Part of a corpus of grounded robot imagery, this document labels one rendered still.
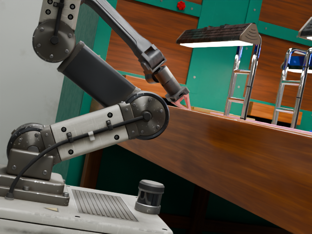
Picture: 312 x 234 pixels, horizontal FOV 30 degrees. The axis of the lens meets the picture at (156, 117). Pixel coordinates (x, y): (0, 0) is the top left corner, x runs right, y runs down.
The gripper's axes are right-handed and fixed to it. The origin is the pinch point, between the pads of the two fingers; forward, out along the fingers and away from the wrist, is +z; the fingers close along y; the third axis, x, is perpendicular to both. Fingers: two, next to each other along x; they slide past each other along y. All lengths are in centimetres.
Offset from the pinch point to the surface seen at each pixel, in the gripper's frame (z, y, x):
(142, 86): -6, 50, -2
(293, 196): -11, -112, 24
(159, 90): 1, 50, -8
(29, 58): -28, 287, 6
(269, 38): 19, 58, -73
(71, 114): -12, 74, 29
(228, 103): 14.7, 15.2, -19.9
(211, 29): -16.2, 10.1, -30.3
